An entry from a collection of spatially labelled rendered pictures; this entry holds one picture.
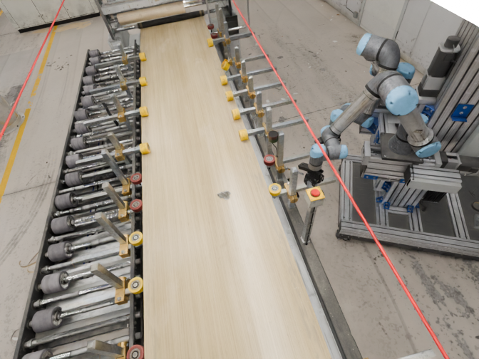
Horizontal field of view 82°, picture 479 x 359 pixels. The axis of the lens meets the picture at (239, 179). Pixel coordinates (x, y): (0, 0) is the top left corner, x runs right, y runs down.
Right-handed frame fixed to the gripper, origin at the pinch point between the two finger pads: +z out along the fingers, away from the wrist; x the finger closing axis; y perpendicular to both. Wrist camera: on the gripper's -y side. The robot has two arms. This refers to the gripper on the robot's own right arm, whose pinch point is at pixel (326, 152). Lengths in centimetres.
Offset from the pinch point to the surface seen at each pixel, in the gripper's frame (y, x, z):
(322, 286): -37, -84, 13
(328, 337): -42, -107, 21
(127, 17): -140, 251, -24
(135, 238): -135, -36, -8
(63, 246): -181, -25, -2
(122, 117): -143, 75, -14
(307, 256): -39, -65, 13
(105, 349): -143, -92, -18
